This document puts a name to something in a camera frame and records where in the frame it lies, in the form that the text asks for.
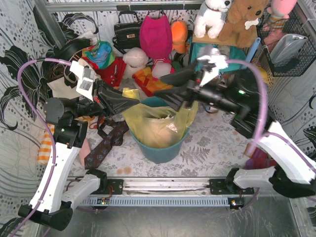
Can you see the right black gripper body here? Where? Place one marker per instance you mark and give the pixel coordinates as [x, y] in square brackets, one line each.
[191, 90]

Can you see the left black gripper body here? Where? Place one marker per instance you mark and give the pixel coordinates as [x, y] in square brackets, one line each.
[98, 93]

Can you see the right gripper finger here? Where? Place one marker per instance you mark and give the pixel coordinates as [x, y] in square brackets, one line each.
[180, 77]
[173, 97]

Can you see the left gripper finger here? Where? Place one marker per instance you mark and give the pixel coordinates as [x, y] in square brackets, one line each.
[118, 105]
[104, 91]

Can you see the yellow trash bag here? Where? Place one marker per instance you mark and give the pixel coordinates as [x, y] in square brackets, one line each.
[159, 127]

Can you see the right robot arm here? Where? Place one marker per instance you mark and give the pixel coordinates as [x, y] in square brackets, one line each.
[294, 175]

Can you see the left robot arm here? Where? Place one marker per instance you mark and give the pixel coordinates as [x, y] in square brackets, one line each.
[51, 206]

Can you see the rainbow striped bag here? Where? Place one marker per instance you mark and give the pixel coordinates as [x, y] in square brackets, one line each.
[146, 82]

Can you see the cream canvas tote bag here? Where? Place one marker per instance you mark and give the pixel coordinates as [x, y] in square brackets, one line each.
[61, 81]

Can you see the teal trash bin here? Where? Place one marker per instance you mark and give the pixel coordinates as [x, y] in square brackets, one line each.
[159, 155]

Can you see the pink white plush doll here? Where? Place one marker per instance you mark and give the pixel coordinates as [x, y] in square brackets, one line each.
[161, 68]

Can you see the red garment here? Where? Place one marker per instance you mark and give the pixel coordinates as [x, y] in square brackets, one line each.
[113, 74]

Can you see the brown floral necktie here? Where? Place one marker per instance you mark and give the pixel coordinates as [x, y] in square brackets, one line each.
[112, 133]

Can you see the colourful scarf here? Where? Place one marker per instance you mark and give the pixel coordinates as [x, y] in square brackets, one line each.
[99, 56]

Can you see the pink soft pad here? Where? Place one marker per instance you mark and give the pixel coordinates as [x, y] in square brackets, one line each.
[84, 152]

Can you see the white fluffy plush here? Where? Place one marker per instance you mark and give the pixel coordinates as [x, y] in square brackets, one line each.
[135, 60]

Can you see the orange plush toy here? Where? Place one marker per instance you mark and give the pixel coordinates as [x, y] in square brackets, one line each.
[179, 32]

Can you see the black leather handbag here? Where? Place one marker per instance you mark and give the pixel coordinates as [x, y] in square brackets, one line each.
[127, 35]

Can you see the white plush dog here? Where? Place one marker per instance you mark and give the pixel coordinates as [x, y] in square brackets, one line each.
[211, 18]

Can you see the yellow plush duck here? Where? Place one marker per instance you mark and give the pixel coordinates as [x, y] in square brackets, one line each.
[263, 74]

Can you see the orange checkered towel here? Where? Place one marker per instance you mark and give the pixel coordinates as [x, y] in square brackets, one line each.
[45, 149]

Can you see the magenta orange cloth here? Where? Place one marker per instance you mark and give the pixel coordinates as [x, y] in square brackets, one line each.
[259, 159]

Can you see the brown plush dog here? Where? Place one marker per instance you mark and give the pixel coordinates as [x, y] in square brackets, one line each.
[242, 19]

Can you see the silver pouch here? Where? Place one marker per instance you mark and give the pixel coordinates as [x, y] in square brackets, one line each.
[287, 47]

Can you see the pink plush toy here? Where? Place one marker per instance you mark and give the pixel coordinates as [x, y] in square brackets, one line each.
[279, 11]

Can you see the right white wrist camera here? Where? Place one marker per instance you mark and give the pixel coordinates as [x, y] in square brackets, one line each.
[209, 62]

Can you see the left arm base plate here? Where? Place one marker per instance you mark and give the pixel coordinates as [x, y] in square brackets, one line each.
[114, 186]

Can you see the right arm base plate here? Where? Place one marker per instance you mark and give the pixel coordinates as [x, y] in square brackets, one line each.
[219, 187]

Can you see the black wire basket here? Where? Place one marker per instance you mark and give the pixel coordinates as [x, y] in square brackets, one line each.
[297, 65]

